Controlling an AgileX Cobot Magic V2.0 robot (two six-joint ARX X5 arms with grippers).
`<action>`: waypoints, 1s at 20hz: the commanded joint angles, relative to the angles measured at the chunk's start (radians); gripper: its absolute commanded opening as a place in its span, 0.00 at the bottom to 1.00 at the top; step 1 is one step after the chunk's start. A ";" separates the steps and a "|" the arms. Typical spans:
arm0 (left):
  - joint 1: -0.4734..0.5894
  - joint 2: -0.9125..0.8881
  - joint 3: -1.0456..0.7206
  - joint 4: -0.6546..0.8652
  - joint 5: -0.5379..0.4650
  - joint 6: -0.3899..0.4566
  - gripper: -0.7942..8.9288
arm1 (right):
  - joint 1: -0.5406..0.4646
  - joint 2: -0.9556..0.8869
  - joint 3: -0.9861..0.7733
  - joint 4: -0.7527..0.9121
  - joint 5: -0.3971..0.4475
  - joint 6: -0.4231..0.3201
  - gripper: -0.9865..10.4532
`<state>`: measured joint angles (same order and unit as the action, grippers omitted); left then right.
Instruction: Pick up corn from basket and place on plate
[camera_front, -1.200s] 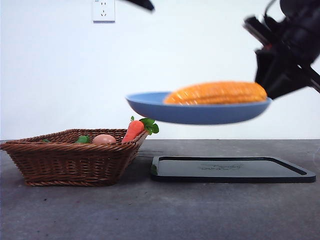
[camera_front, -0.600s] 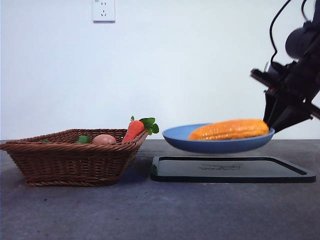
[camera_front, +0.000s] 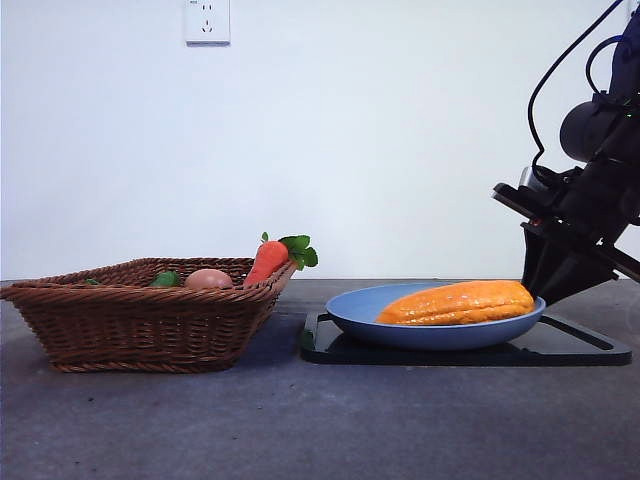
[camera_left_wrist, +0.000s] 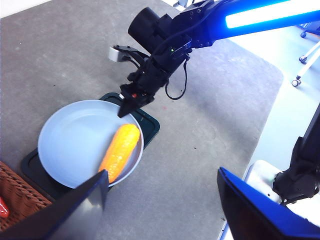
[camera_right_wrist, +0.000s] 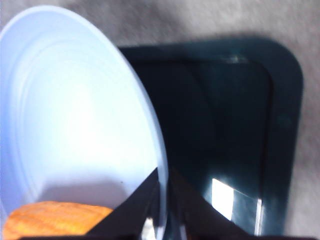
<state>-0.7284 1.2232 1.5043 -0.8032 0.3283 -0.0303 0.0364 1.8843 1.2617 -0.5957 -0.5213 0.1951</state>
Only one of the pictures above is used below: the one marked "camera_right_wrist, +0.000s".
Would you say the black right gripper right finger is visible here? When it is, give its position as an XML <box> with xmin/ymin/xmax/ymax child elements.
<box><xmin>168</xmin><ymin>167</ymin><xmax>320</xmax><ymax>240</ymax></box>

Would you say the black rectangular tray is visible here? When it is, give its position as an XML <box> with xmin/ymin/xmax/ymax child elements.
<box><xmin>117</xmin><ymin>37</ymin><xmax>305</xmax><ymax>237</ymax></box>

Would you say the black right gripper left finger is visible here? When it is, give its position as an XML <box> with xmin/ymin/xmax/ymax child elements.
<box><xmin>83</xmin><ymin>167</ymin><xmax>161</xmax><ymax>240</ymax></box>

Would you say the yellow-orange toy corn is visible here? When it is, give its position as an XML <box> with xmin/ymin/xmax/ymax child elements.
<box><xmin>3</xmin><ymin>200</ymin><xmax>114</xmax><ymax>240</ymax></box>

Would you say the blue round plate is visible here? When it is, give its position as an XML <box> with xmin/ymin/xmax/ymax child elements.
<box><xmin>0</xmin><ymin>5</ymin><xmax>168</xmax><ymax>240</ymax></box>

